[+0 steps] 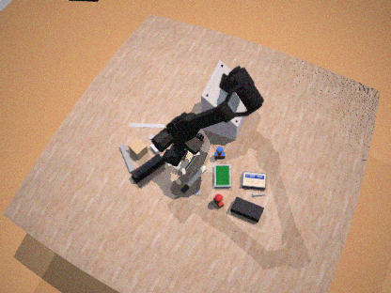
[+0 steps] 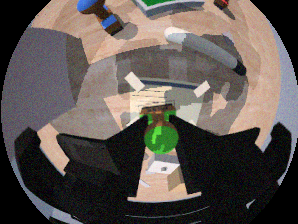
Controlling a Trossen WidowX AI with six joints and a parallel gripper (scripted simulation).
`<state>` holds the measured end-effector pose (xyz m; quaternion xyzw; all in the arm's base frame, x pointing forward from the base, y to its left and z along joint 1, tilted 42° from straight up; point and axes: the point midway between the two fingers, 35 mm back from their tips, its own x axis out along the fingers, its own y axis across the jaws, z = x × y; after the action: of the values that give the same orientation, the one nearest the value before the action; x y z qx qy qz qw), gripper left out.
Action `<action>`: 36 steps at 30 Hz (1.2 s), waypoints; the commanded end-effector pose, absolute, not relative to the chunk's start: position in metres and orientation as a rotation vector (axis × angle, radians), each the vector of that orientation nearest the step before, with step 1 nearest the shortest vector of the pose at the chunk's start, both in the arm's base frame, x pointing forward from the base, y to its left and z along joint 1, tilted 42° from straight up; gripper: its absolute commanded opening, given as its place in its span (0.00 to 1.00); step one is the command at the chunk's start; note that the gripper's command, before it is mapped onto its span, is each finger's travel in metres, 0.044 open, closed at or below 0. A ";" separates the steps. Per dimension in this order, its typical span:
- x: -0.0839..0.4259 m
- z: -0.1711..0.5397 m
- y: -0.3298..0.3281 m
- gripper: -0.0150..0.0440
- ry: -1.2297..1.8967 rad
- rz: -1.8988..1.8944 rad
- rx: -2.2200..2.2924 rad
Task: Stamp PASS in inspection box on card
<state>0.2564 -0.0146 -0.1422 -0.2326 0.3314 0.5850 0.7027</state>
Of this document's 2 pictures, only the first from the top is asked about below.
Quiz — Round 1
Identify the white flat bar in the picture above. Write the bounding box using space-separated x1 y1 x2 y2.
130 123 164 128

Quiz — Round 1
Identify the blue and brown rubber stamp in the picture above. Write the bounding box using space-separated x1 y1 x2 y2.
214 146 226 159

